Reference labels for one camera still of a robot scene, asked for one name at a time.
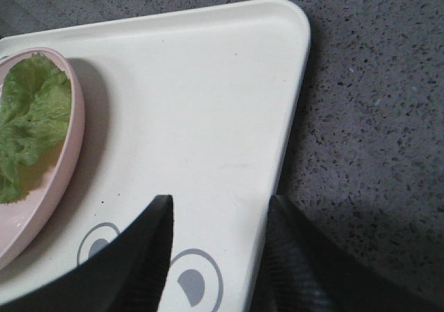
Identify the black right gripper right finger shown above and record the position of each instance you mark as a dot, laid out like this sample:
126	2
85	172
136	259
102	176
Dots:
308	272

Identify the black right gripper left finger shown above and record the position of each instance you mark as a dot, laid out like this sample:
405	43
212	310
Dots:
129	274

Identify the pink round plate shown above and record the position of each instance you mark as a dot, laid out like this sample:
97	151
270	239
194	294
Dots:
49	178

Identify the cream bear serving tray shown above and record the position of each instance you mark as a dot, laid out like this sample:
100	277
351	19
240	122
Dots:
197	105

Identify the green lettuce leaf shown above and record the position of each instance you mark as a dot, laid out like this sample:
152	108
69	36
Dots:
35	116

